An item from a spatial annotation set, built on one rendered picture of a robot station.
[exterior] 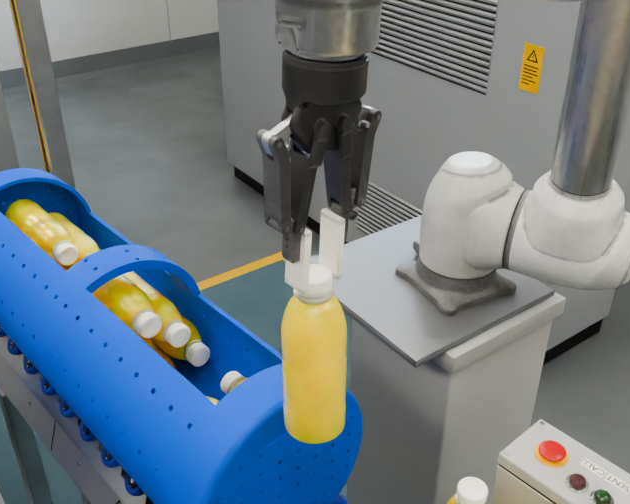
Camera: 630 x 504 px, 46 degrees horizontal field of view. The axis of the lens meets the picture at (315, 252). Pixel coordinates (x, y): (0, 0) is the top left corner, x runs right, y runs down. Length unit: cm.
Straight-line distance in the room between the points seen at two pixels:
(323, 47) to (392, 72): 228
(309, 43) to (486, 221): 80
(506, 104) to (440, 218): 118
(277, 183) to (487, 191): 75
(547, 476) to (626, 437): 175
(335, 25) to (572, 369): 251
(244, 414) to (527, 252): 65
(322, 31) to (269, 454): 54
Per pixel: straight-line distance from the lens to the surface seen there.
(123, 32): 624
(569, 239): 132
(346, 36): 61
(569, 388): 292
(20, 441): 207
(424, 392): 150
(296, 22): 61
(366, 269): 154
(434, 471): 160
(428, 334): 138
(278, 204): 66
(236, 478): 93
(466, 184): 135
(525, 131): 249
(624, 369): 308
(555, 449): 108
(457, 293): 145
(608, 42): 116
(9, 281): 133
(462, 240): 139
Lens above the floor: 186
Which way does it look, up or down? 32 degrees down
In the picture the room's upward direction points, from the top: straight up
